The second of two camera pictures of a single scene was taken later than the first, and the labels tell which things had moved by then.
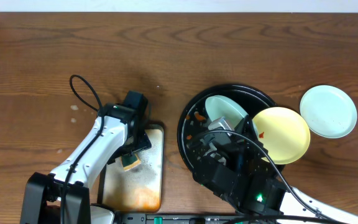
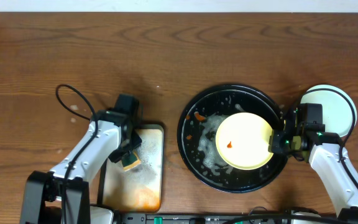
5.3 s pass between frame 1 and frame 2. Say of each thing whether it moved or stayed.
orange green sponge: stayed
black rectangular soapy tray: stayed
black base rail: stayed
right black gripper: moved
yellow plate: moved
